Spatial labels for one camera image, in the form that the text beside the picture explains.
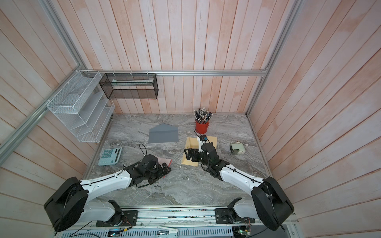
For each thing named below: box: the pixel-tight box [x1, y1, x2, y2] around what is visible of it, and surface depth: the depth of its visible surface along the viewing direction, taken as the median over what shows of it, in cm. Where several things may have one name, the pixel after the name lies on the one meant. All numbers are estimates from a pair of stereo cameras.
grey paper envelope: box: [148, 123, 179, 144], surface depth 113 cm
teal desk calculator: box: [97, 146, 123, 166], surface depth 96 cm
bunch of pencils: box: [193, 107, 213, 124], surface depth 98 cm
